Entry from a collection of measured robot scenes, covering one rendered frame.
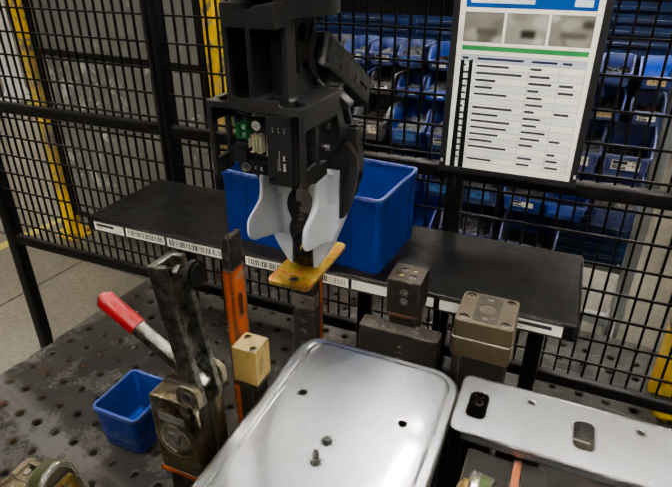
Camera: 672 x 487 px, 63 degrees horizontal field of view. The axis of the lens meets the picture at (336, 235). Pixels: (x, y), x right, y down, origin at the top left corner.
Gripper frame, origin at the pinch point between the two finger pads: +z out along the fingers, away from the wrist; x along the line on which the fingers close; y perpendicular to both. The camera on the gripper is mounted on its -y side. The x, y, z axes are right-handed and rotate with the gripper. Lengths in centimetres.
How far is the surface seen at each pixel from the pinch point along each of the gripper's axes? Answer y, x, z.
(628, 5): -179, 30, -3
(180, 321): 1.2, -14.3, 11.4
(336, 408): -8.1, -0.9, 27.0
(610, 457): -13.1, 29.4, 27.0
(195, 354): -0.4, -14.4, 17.0
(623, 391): -55, 37, 51
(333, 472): 0.5, 2.4, 26.8
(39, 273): -125, -219, 130
